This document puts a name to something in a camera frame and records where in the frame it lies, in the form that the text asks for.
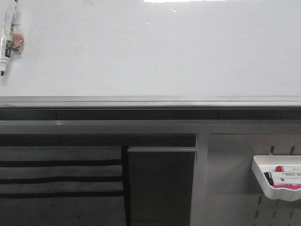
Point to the black capped marker upper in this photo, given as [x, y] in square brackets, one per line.
[293, 175]

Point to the grey metal panel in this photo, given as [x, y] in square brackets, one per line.
[161, 181]

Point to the grey pegboard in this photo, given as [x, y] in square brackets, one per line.
[225, 190]

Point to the black capped marker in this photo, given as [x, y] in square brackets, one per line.
[293, 175]
[284, 181]

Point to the pink white eraser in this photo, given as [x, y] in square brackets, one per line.
[288, 187]

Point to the white whiteboard marker with magnet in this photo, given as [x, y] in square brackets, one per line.
[12, 39]

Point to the black capped marker lower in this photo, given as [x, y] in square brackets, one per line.
[284, 181]

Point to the white plastic tray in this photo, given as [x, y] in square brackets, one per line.
[264, 163]

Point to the white whiteboard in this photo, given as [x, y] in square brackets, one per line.
[136, 53]

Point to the red capped marker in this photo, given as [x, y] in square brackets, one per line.
[288, 168]

